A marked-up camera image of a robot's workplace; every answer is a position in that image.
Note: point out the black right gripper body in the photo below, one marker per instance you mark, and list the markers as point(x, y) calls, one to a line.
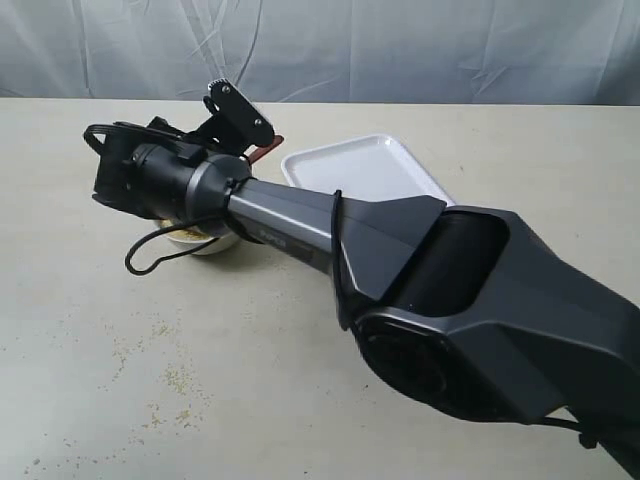
point(146, 177)

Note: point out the dark red wooden spoon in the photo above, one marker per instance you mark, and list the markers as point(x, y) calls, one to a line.
point(260, 152)

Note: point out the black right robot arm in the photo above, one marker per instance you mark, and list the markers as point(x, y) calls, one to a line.
point(464, 309)

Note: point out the beige grainy powder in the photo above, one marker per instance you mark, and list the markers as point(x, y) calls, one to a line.
point(188, 235)

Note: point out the white ceramic bowl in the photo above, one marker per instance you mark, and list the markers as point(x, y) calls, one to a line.
point(210, 247)

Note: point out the white rectangular plastic tray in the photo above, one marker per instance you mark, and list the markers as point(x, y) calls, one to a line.
point(370, 168)

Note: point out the white backdrop curtain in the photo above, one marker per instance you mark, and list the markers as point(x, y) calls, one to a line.
point(469, 52)

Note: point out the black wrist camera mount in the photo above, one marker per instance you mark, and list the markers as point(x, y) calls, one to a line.
point(235, 123)

